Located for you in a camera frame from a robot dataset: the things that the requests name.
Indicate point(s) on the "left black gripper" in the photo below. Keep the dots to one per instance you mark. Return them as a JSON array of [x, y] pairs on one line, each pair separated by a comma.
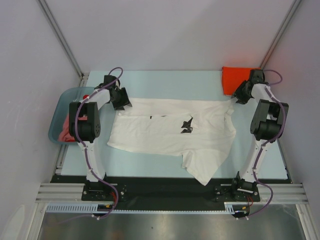
[[124, 101]]

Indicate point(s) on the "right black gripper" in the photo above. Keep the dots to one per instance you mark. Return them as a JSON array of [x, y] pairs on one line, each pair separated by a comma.
[[242, 100]]

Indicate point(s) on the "white printed t shirt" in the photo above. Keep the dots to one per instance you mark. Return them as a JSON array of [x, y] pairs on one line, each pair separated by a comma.
[[199, 131]]

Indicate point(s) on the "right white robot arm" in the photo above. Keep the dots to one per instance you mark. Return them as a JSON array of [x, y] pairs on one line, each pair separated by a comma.
[[267, 124]]

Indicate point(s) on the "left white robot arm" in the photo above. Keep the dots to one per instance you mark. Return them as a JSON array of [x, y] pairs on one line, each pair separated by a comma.
[[85, 125]]

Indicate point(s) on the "folded orange t shirt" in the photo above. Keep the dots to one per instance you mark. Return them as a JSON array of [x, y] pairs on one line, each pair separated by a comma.
[[232, 77]]

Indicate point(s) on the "blue plastic basket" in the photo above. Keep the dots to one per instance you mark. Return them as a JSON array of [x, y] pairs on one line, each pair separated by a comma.
[[74, 94]]

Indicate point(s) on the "pink t shirt in basket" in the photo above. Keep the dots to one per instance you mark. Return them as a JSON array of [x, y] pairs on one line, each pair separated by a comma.
[[65, 136]]

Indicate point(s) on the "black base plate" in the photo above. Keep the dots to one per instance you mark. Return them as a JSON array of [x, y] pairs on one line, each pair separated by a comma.
[[155, 192]]

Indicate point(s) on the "right aluminium frame post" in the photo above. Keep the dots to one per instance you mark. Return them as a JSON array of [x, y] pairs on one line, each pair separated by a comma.
[[284, 26]]

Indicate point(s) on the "aluminium frame post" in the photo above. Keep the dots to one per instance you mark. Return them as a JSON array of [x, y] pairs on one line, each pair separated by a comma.
[[284, 26], [48, 14]]

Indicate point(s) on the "grey slotted cable duct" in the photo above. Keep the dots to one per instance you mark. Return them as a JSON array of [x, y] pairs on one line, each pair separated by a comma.
[[104, 208]]

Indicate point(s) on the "left aluminium frame post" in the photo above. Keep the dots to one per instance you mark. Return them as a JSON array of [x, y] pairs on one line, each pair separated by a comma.
[[48, 14]]

